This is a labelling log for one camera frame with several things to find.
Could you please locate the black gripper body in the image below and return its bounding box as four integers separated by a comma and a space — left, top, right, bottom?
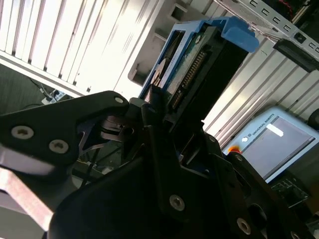
48, 156, 225, 239

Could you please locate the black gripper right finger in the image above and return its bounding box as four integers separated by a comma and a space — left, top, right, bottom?
201, 133, 316, 239

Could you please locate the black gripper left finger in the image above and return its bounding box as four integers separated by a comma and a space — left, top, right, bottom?
0, 86, 187, 219

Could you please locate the hard disk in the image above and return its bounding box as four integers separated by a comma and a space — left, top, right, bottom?
138, 16, 260, 176

